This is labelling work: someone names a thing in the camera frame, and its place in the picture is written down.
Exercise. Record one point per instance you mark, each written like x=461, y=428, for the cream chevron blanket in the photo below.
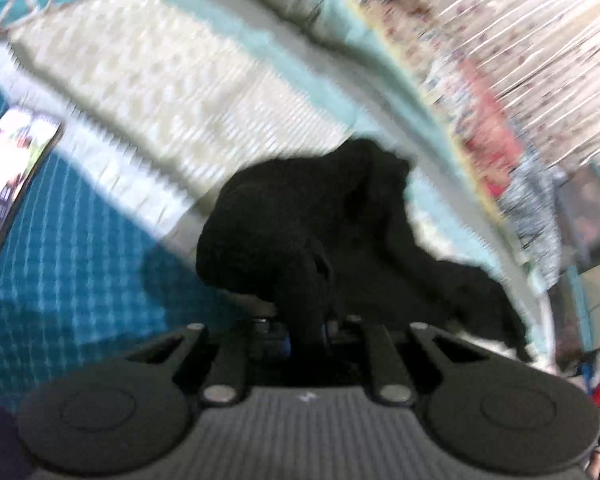
x=195, y=102

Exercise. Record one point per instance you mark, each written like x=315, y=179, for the black pants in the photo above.
x=324, y=237

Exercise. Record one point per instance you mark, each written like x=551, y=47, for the light teal quilt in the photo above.
x=322, y=48

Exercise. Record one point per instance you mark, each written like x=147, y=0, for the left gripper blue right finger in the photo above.
x=324, y=332

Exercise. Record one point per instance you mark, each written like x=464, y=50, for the red floral quilt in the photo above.
x=451, y=86

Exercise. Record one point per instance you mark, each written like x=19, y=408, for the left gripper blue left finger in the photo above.
x=285, y=345

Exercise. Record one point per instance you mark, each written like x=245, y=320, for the smartphone with lit screen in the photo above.
x=26, y=139

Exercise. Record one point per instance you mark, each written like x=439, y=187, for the teal patterned bedsheet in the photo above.
x=84, y=273

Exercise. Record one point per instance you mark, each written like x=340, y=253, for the floral pleated curtain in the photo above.
x=542, y=59

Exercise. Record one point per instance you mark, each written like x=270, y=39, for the blue white patterned cloth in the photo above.
x=529, y=207

